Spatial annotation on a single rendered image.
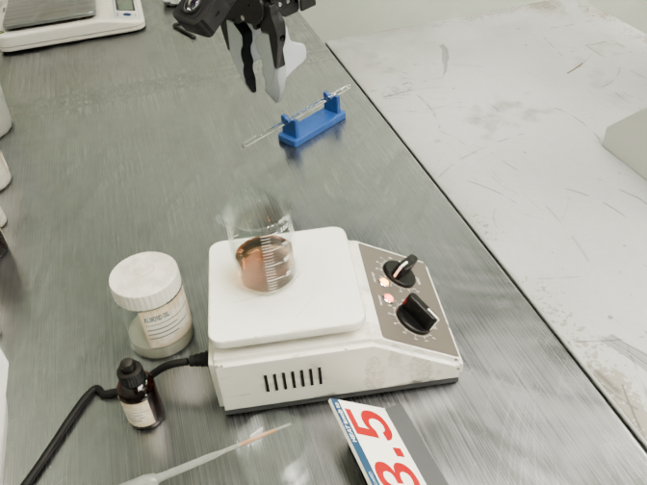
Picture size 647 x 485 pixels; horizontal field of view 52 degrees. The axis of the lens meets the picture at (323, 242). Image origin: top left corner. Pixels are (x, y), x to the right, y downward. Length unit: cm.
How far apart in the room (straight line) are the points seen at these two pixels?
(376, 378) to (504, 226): 26
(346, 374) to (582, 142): 49
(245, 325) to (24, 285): 31
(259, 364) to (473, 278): 25
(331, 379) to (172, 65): 73
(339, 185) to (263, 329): 33
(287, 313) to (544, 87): 62
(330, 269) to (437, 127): 40
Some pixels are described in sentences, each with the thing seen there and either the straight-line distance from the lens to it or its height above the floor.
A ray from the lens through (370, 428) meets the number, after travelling 51.
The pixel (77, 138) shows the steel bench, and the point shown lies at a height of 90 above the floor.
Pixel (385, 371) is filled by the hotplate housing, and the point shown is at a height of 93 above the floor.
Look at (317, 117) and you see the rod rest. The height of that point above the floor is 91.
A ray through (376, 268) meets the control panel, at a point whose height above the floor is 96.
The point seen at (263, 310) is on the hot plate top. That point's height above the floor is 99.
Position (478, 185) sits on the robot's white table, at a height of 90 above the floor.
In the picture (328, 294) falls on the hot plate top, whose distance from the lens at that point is 52.
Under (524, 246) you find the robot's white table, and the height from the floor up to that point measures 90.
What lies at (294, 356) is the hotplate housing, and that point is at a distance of 51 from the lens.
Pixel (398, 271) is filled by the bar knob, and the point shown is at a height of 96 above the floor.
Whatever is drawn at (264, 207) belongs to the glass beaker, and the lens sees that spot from 52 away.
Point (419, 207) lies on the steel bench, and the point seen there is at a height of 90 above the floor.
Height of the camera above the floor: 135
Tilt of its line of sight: 40 degrees down
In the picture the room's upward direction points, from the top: 5 degrees counter-clockwise
